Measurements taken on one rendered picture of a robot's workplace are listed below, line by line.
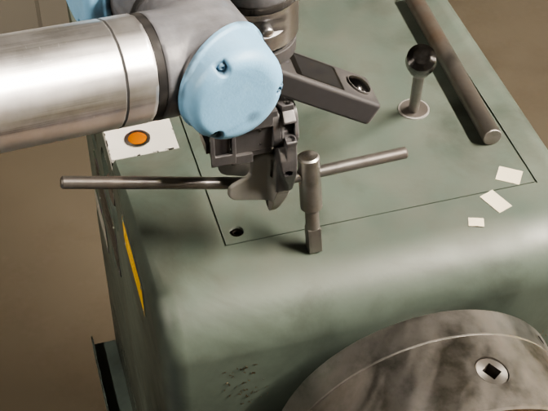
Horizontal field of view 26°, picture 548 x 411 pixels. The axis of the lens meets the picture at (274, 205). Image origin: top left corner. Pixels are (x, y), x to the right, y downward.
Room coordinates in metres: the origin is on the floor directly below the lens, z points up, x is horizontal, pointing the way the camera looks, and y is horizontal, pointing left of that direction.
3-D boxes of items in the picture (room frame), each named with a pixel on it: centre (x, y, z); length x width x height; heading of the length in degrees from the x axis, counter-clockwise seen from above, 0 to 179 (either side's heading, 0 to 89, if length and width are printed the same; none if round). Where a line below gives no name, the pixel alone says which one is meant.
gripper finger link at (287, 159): (0.81, -0.01, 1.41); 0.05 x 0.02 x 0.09; 16
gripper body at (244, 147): (0.82, 0.02, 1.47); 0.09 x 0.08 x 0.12; 106
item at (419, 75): (0.97, -0.15, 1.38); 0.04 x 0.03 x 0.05; 16
